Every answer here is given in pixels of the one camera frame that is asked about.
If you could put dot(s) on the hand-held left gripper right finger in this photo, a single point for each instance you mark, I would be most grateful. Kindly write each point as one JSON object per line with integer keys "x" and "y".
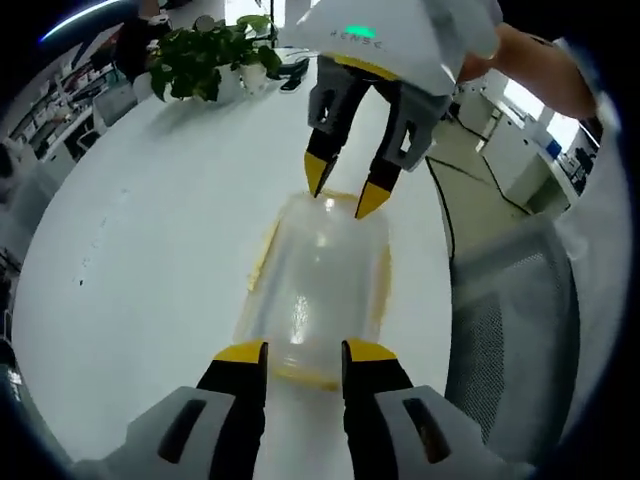
{"x": 390, "y": 425}

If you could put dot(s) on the person's right hand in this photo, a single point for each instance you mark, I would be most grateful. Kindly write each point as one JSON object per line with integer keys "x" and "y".
{"x": 515, "y": 57}

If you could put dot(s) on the green potted plant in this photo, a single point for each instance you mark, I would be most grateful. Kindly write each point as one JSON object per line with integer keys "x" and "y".
{"x": 200, "y": 60}

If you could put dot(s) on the person's white shirt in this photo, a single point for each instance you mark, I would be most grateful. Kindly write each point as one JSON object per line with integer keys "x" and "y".
{"x": 590, "y": 325}

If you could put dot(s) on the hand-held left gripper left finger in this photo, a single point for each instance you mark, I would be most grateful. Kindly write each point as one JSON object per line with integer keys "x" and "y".
{"x": 220, "y": 425}

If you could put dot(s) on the small black device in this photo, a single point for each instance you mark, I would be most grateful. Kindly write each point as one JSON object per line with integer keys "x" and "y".
{"x": 295, "y": 75}

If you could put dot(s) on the grey mesh office chair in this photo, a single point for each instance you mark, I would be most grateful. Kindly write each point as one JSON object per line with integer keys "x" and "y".
{"x": 505, "y": 320}

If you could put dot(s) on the white side desk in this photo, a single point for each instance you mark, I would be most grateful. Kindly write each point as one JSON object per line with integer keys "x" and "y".
{"x": 535, "y": 160}

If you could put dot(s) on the clear container with yellow buckle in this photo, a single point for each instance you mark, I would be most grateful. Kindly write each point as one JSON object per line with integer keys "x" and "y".
{"x": 320, "y": 280}

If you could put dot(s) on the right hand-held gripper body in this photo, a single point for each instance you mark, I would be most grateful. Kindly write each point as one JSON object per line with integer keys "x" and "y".
{"x": 400, "y": 30}

